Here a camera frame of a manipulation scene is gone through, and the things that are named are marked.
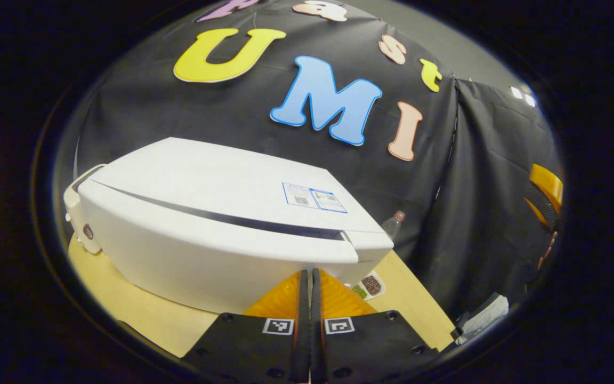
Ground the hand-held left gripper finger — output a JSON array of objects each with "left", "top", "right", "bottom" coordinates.
[
  {"left": 182, "top": 269, "right": 311, "bottom": 384},
  {"left": 311, "top": 268, "right": 441, "bottom": 384}
]

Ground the white microwave oven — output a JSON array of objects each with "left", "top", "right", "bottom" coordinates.
[{"left": 75, "top": 137, "right": 394, "bottom": 315}]

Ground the black backdrop cloth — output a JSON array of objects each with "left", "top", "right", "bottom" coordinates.
[{"left": 54, "top": 0, "right": 563, "bottom": 321}]

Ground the small white toaster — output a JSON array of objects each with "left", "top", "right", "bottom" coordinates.
[{"left": 63, "top": 164, "right": 106, "bottom": 255}]

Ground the clear plastic bottle red label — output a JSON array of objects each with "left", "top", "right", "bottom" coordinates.
[{"left": 382, "top": 210, "right": 407, "bottom": 241}]

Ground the white panel with dark frame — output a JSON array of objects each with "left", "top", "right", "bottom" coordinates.
[{"left": 452, "top": 293, "right": 510, "bottom": 345}]

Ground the small ceiling light panel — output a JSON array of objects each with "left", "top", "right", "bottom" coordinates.
[{"left": 510, "top": 85, "right": 537, "bottom": 107}]

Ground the white divided plate with beans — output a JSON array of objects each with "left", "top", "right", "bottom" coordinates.
[{"left": 350, "top": 271, "right": 386, "bottom": 301}]

